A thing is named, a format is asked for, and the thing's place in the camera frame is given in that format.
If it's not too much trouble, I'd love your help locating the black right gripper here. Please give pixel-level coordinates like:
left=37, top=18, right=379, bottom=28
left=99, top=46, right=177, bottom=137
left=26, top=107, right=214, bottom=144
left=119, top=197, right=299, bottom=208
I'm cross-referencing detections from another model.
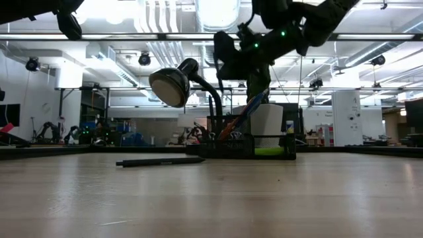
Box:
left=213, top=30, right=275, bottom=82

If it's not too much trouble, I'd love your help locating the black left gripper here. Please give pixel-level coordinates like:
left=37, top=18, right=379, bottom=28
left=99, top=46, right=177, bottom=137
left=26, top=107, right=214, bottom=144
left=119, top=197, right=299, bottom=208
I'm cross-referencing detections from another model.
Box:
left=32, top=0, right=85, bottom=41

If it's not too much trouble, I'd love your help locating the orange pencil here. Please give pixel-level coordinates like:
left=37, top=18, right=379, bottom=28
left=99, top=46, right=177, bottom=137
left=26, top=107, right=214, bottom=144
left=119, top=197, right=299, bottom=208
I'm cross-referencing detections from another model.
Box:
left=219, top=99, right=257, bottom=141
left=227, top=94, right=265, bottom=136

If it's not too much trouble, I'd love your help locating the green sticky note pad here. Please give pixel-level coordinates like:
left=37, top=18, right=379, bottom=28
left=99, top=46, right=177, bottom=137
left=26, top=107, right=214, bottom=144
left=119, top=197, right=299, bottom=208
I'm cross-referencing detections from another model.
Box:
left=254, top=147, right=286, bottom=157

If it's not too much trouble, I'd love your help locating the black mesh desk organizer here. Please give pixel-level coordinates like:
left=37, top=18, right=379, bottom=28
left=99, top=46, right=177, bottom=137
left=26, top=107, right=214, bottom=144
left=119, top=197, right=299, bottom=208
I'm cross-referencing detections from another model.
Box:
left=198, top=114, right=297, bottom=161

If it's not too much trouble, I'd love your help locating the long ceiling light strip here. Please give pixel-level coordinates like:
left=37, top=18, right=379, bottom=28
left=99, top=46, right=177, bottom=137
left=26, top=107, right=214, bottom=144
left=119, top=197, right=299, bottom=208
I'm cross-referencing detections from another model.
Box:
left=0, top=32, right=423, bottom=42

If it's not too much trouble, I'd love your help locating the black gooseneck desk lamp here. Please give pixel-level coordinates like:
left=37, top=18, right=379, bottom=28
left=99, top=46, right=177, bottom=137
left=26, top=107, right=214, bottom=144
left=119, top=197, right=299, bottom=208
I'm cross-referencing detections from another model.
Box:
left=148, top=58, right=225, bottom=156

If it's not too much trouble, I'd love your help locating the white lampshade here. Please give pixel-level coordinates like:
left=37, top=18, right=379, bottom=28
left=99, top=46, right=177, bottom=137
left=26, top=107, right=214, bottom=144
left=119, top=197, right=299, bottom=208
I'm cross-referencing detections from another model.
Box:
left=176, top=114, right=196, bottom=129

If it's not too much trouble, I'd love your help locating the black metal rack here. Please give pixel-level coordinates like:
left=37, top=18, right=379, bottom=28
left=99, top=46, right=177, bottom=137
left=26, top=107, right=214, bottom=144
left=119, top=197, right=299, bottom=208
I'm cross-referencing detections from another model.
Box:
left=54, top=86, right=112, bottom=146

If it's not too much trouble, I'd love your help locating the white square pillar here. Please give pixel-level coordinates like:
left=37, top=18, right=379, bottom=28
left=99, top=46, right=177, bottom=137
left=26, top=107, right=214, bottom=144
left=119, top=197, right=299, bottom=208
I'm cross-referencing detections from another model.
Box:
left=331, top=91, right=362, bottom=147

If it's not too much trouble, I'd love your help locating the blue storage bin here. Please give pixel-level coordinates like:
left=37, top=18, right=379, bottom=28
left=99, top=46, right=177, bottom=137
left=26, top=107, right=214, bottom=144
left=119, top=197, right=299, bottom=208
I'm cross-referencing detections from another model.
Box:
left=115, top=122, right=143, bottom=146

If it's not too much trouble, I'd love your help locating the black desk monitor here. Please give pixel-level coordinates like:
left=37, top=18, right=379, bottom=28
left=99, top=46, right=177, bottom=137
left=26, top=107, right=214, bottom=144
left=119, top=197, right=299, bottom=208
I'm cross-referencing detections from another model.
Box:
left=404, top=99, right=423, bottom=133

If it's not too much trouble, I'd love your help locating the white rectangular air duct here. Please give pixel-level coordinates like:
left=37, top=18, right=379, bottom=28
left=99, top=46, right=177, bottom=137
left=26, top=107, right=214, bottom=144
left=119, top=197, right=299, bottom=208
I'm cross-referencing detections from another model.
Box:
left=84, top=44, right=159, bottom=102

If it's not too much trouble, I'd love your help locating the silver round air duct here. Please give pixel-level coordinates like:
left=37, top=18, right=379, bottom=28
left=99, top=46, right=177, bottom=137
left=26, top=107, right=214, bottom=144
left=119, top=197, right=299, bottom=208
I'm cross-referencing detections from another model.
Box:
left=194, top=0, right=242, bottom=32

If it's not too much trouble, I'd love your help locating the thin hanging cable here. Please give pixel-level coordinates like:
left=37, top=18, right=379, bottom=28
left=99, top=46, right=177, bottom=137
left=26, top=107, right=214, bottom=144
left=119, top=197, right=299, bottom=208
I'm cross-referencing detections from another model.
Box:
left=298, top=54, right=303, bottom=106

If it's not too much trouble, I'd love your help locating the black wall monitor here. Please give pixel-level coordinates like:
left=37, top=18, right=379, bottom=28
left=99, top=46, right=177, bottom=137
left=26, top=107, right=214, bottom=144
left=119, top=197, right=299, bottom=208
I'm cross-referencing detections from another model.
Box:
left=0, top=103, right=21, bottom=128

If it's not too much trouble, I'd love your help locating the black aluminium table frame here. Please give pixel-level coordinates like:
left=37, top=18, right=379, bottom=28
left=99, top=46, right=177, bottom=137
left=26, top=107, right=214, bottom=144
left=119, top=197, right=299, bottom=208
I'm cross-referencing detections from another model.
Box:
left=0, top=144, right=423, bottom=161

